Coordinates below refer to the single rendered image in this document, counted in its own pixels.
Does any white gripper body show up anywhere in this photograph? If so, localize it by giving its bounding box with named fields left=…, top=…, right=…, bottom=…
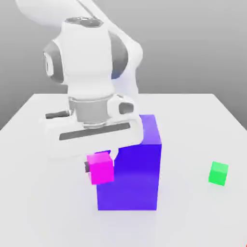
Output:
left=39, top=114, right=145, bottom=161

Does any small magenta cube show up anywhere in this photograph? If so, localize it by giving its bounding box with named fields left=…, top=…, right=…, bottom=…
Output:
left=86, top=151, right=115, bottom=185

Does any small green cube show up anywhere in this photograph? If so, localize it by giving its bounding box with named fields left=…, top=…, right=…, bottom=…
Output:
left=208, top=161, right=229, bottom=187

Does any large blue box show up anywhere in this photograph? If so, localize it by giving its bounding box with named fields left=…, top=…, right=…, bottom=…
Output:
left=94, top=114, right=162, bottom=211

